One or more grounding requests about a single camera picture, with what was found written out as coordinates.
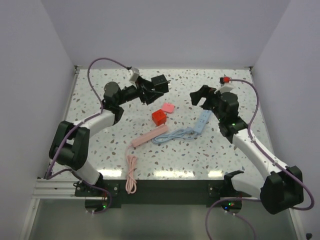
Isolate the black cube plug adapter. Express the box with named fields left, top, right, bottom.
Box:
left=151, top=74, right=171, bottom=94

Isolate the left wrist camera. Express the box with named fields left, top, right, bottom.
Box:
left=129, top=67, right=140, bottom=83

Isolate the pink power strip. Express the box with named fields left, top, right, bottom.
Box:
left=131, top=124, right=169, bottom=148

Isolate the red cube plug adapter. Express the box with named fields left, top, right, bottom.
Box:
left=151, top=109, right=167, bottom=127

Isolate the pink power cord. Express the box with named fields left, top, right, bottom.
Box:
left=124, top=144, right=139, bottom=195

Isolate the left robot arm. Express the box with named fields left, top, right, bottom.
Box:
left=49, top=75, right=169, bottom=196

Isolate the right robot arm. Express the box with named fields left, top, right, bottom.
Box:
left=190, top=85, right=304, bottom=215

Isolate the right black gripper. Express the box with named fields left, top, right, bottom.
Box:
left=189, top=85, right=224, bottom=122

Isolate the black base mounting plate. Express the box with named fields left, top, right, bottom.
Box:
left=73, top=180, right=249, bottom=210

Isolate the pink flat plug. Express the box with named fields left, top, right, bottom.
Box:
left=161, top=102, right=175, bottom=114

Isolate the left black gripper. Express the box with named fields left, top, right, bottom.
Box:
left=116, top=76, right=163, bottom=106

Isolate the aluminium frame rail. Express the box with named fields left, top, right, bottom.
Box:
left=31, top=178, right=83, bottom=200

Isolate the blue power cord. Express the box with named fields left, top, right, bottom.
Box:
left=151, top=126, right=198, bottom=145

